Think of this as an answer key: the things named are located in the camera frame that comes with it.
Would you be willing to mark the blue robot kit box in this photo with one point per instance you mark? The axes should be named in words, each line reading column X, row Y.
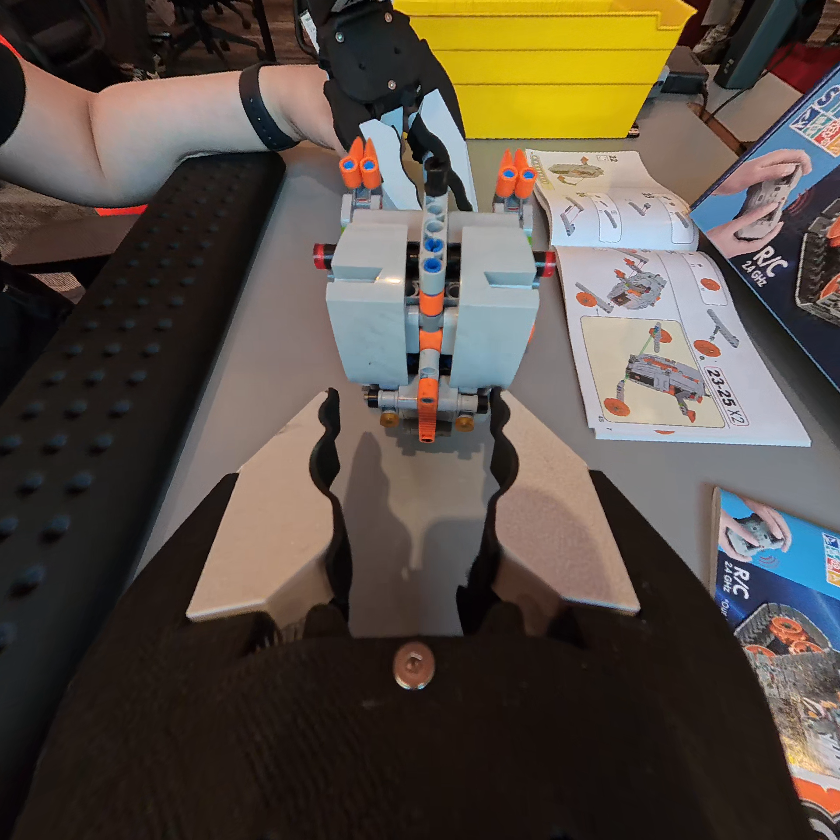
column 787, row 249

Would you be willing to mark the person's left forearm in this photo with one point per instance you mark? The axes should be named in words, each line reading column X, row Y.
column 131, row 131

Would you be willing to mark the blue cover booklet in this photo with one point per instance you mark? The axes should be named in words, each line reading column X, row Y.
column 787, row 623

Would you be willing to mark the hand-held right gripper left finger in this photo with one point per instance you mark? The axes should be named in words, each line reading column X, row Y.
column 262, row 544

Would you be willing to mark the black monitor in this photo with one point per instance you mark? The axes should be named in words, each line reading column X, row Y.
column 754, row 39

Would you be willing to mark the yellow plastic bin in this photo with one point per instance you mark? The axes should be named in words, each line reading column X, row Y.
column 544, row 65

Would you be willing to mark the person's left hand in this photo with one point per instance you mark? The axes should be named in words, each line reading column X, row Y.
column 308, row 108

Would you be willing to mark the black office chair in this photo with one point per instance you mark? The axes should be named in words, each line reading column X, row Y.
column 210, row 26

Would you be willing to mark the black wristband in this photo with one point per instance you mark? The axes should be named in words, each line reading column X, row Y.
column 262, row 108

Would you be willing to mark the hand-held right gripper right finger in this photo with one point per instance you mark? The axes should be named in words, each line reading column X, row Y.
column 564, row 538

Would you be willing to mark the grey toy robot model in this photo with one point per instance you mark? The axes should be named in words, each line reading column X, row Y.
column 367, row 308

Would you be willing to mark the grey desk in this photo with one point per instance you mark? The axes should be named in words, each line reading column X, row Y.
column 656, row 492

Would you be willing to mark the dark perforated panel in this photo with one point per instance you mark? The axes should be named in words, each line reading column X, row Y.
column 98, row 394

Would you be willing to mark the white instruction booklet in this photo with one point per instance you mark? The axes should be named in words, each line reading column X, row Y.
column 656, row 328

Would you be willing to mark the grey power adapter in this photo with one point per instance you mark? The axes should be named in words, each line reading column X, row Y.
column 682, row 72

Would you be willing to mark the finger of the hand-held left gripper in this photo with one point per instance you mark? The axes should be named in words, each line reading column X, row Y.
column 456, row 144
column 387, row 164

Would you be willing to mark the person's body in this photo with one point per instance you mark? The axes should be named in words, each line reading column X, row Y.
column 8, row 92

